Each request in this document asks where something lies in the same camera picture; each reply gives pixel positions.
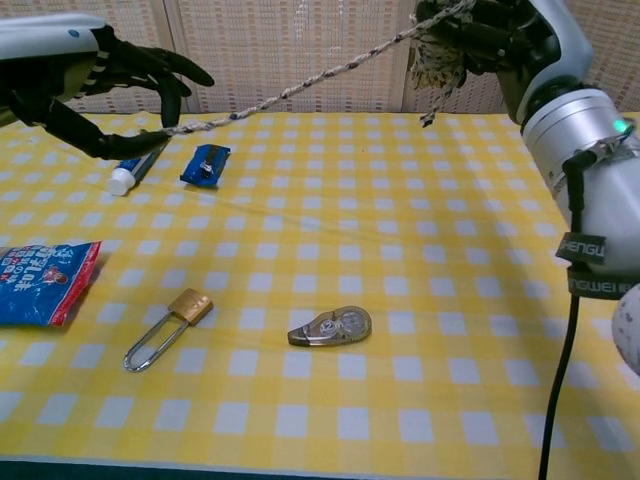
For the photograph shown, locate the red blue snack bag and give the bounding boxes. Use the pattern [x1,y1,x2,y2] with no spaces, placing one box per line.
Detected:
[0,241,103,329]

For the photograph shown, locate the small blue foil packet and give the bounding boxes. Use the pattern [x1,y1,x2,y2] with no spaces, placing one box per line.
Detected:
[179,144,232,190]

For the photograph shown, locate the brass long-shackle padlock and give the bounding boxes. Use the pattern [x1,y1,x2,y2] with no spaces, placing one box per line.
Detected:
[123,287,215,374]

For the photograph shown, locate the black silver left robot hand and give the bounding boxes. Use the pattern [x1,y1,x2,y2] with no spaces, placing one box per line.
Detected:
[0,12,216,161]

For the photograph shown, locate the woven beige folding screen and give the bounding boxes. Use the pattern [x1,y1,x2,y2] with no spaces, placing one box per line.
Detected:
[0,0,640,119]

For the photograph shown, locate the yellow white checkered tablecloth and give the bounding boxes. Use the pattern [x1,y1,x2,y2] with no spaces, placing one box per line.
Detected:
[0,110,640,472]

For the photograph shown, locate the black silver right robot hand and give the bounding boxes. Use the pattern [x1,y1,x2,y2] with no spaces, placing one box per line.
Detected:
[462,0,596,127]

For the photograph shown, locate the blue white toothpaste tube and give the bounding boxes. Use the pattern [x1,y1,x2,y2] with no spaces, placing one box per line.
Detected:
[107,144,169,197]

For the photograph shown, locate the grey correction tape dispenser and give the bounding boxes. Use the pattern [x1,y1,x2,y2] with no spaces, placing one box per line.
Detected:
[287,306,373,348]

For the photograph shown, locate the beige speckled braided rope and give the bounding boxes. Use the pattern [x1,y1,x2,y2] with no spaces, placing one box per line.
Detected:
[162,0,481,139]

